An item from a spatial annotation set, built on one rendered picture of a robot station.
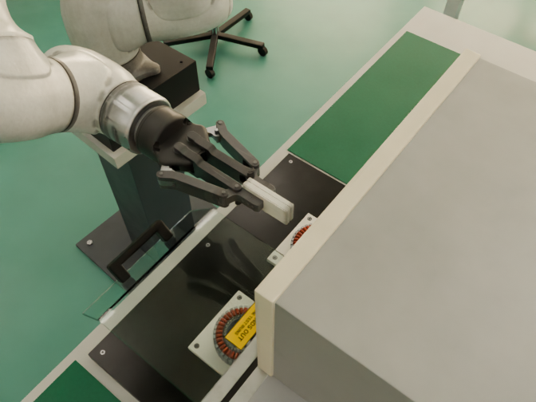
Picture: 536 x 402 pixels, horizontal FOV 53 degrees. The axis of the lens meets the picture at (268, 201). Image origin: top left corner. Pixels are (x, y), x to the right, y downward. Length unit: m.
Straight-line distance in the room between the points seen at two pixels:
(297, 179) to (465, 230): 0.75
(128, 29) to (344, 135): 0.58
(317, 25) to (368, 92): 1.54
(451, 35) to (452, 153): 1.18
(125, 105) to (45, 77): 0.10
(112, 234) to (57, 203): 0.29
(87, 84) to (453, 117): 0.47
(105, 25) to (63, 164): 1.22
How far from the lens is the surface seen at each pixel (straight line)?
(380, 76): 1.58
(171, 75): 1.42
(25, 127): 0.72
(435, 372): 0.49
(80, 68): 0.78
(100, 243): 2.14
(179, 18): 1.31
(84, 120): 0.78
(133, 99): 0.75
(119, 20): 1.32
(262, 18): 3.06
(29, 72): 0.71
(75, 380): 1.12
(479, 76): 0.73
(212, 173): 0.69
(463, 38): 1.78
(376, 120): 1.45
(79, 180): 2.38
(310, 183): 1.26
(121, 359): 1.09
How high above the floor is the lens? 1.76
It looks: 54 degrees down
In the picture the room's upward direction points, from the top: straight up
